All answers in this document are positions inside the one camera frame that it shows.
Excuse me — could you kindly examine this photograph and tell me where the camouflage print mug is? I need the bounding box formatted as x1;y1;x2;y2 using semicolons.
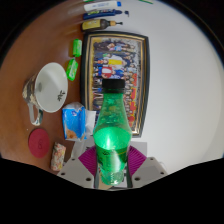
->
21;62;69;127

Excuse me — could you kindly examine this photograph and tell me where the small floral box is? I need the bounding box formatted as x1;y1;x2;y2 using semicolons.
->
49;141;67;172

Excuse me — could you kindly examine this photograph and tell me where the white plastic bottle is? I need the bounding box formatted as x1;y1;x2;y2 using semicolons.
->
83;0;123;13

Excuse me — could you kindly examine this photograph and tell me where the blue pump bottle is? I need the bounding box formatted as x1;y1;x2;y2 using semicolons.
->
82;9;130;20

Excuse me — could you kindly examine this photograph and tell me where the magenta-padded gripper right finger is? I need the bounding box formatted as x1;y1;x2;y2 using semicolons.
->
126;145;169;190

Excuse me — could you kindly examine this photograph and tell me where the framed group photo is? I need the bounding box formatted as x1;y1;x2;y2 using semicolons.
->
80;31;151;138

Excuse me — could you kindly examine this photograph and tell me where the green plastic drink bottle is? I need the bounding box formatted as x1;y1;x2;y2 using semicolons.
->
92;78;133;186

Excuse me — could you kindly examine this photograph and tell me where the blue tissue pack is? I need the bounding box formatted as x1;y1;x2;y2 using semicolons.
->
61;101;98;142

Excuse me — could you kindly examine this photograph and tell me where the flat round red coaster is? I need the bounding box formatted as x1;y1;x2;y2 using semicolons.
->
27;128;51;159

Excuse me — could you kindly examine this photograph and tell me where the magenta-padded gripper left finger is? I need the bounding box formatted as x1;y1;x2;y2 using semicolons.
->
56;145;98;190

